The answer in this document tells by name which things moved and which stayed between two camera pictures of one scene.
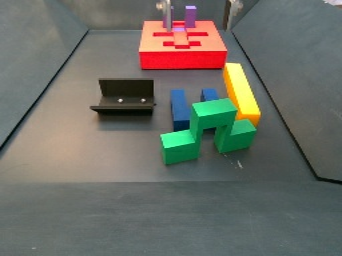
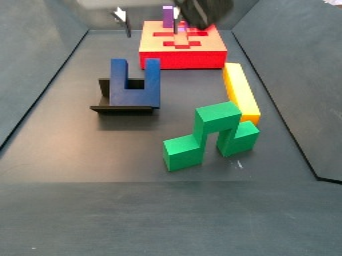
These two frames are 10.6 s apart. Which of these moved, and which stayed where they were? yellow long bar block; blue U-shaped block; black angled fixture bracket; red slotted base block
Moved: blue U-shaped block
Stayed: black angled fixture bracket; yellow long bar block; red slotted base block
